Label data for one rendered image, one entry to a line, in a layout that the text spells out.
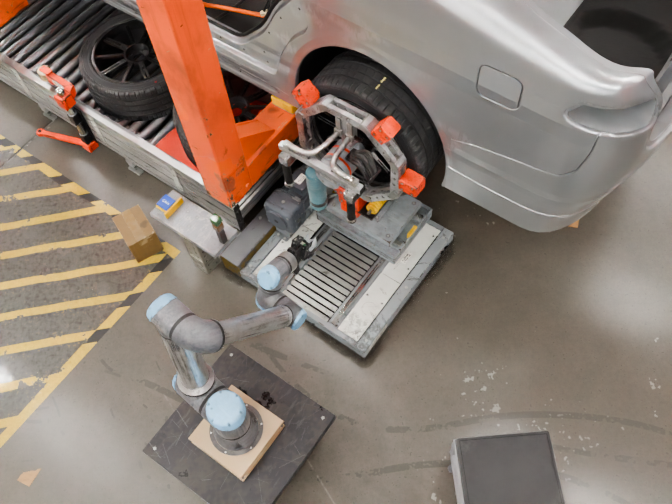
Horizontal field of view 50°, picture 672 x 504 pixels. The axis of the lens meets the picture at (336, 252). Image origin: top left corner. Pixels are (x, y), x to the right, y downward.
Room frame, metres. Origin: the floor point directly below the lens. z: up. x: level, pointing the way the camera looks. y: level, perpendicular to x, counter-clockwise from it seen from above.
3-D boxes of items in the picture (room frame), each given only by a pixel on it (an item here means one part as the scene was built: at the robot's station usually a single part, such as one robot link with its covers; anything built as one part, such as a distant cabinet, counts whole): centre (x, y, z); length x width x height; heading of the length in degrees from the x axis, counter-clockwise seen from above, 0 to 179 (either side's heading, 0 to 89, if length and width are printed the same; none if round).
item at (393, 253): (2.07, -0.22, 0.13); 0.50 x 0.36 x 0.10; 48
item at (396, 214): (2.07, -0.22, 0.32); 0.40 x 0.30 x 0.28; 48
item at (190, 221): (1.94, 0.67, 0.44); 0.43 x 0.17 x 0.03; 48
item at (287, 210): (2.13, 0.14, 0.26); 0.42 x 0.18 x 0.35; 138
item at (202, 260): (1.96, 0.70, 0.21); 0.10 x 0.10 x 0.42; 48
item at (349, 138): (1.79, -0.10, 1.03); 0.19 x 0.18 x 0.11; 138
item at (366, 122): (1.95, -0.11, 0.85); 0.54 x 0.07 x 0.54; 48
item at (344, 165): (1.89, -0.06, 0.85); 0.21 x 0.14 x 0.14; 138
